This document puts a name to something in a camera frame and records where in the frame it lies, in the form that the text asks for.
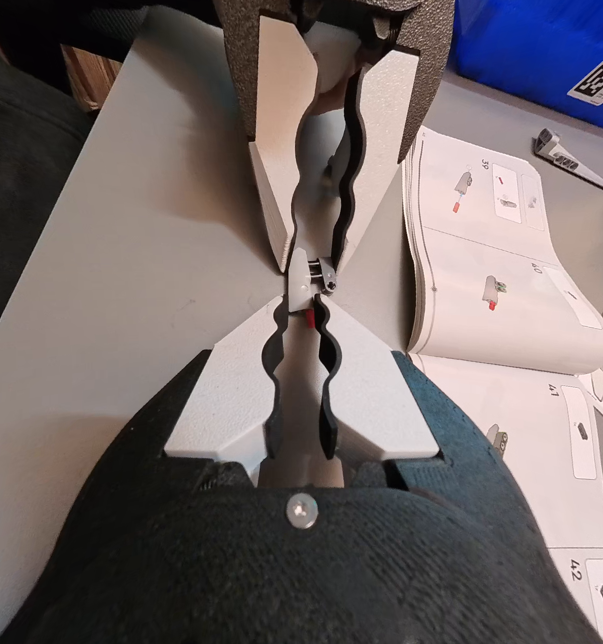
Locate dark cloth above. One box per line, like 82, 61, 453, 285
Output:
0, 35, 93, 353

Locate grey toy brick assembly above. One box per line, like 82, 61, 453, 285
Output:
285, 246, 341, 329

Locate grey wedge toy piece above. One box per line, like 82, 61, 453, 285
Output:
532, 128, 603, 192

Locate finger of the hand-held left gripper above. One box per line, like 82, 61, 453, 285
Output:
249, 14, 317, 274
331, 44, 421, 273

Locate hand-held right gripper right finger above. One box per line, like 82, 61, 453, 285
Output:
314, 294, 443, 467

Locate black and white marker tag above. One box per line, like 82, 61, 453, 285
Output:
567, 59, 603, 106

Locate open instruction booklet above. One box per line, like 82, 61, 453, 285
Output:
401, 126, 603, 644

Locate blue plastic bin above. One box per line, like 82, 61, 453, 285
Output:
445, 0, 603, 137

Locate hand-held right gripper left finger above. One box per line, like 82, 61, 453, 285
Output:
165, 296, 286, 487

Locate wooden furniture panel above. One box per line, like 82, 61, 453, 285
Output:
60, 44, 123, 111

